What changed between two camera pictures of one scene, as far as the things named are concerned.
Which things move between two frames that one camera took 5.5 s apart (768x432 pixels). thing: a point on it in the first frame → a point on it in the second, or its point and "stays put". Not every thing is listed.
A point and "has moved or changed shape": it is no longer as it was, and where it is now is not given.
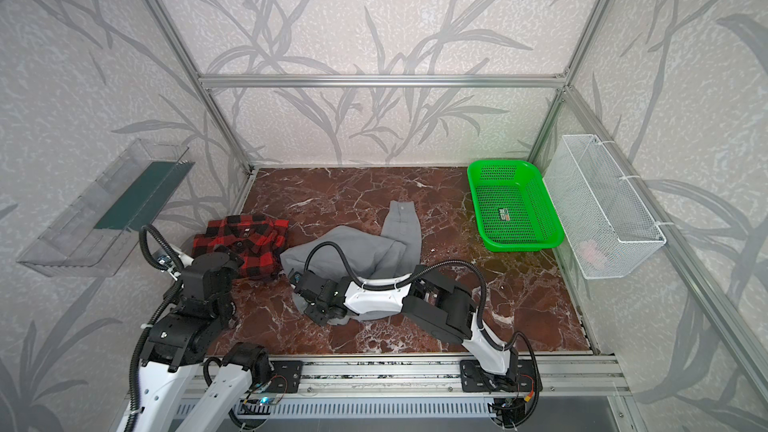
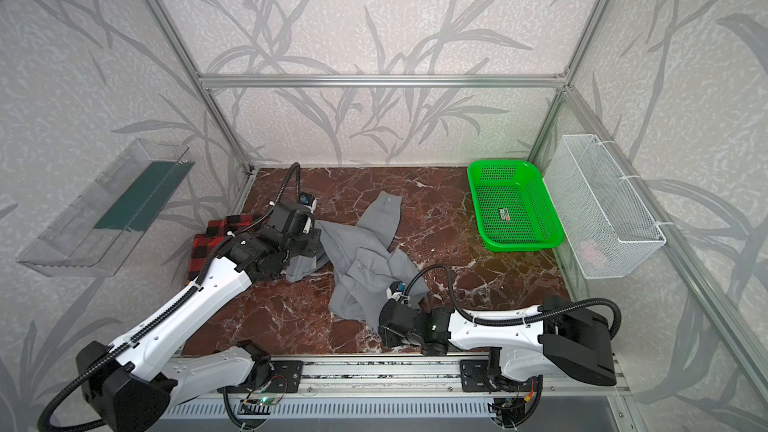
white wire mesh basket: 606,225 stays put
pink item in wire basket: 591,252 stays put
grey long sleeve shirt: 392,255 has moved or changed shape
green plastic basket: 513,210 stays put
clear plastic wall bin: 93,237 stays put
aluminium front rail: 441,376 stays put
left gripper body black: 212,298 → 306,240
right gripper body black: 309,291 → 391,318
